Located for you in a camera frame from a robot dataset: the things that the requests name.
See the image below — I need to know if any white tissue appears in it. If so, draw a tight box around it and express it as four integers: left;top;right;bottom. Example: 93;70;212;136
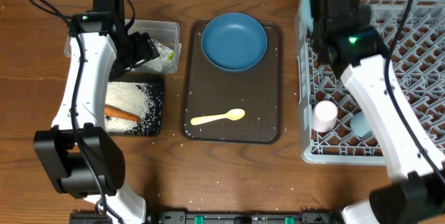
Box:
138;39;175;74

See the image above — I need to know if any green snack wrapper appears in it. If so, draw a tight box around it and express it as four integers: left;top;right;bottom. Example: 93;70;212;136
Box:
166;51;175;61

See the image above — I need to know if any orange carrot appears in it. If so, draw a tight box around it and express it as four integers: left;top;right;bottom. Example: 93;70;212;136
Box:
104;105;140;122

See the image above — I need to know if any pink cup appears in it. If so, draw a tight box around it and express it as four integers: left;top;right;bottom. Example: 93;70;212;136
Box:
312;100;338;132

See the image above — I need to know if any small blue cup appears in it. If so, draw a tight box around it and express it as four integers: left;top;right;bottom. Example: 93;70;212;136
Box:
350;111;372;138

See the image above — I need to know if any dark blue plate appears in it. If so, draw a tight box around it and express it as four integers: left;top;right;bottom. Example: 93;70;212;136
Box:
201;13;268;72

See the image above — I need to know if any yellow plastic spoon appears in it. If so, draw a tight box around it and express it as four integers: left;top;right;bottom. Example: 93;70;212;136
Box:
191;109;245;125

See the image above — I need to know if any light blue rice bowl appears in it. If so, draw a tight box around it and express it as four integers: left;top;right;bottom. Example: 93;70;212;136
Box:
298;0;314;32

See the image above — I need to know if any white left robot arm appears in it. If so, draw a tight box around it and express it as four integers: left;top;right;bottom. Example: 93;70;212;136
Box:
29;0;159;223

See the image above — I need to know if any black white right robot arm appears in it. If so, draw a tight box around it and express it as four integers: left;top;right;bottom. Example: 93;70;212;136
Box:
308;0;444;223

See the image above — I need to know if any black waste tray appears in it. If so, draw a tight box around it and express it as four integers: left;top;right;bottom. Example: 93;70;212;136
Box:
104;73;165;137

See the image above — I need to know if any grey dishwasher rack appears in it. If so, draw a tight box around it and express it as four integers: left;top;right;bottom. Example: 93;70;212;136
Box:
294;0;444;166

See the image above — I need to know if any clear plastic bin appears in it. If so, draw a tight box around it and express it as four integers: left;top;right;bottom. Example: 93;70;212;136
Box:
65;19;181;80

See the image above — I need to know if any spilled white rice pile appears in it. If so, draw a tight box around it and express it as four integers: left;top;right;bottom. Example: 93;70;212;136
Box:
104;81;163;135

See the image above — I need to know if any dark brown serving tray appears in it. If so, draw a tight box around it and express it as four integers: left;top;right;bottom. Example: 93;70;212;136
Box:
180;19;283;145

